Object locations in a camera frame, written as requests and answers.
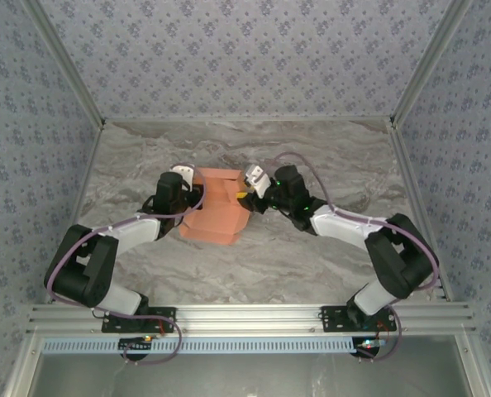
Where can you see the orange paper box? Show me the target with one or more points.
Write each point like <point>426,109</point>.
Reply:
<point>216,219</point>

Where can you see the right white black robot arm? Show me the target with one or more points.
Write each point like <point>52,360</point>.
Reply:
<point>340,225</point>

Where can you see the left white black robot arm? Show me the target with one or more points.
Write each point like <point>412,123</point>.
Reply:
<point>138,231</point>

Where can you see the small controller board with light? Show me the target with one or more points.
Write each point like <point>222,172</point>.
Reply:
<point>371,343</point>
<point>134,344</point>

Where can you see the grey metal sheet panel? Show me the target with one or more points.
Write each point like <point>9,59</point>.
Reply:
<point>249,376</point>

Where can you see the aluminium table back rail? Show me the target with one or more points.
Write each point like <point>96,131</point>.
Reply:
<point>245,119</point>

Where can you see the aluminium table side rail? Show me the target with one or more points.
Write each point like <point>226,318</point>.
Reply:
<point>90,165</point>
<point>405,165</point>

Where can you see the aluminium mounting rail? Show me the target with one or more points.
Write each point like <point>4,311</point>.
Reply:
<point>249,318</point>

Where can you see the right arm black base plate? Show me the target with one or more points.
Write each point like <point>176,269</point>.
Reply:
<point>336,320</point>

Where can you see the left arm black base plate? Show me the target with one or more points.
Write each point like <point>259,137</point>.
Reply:
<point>121,322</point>

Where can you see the aluminium corner post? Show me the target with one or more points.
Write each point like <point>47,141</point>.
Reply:
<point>67,62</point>
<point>429,62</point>

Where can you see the aluminium lower frame bar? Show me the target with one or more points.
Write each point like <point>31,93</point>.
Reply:
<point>22,368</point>
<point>477,368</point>

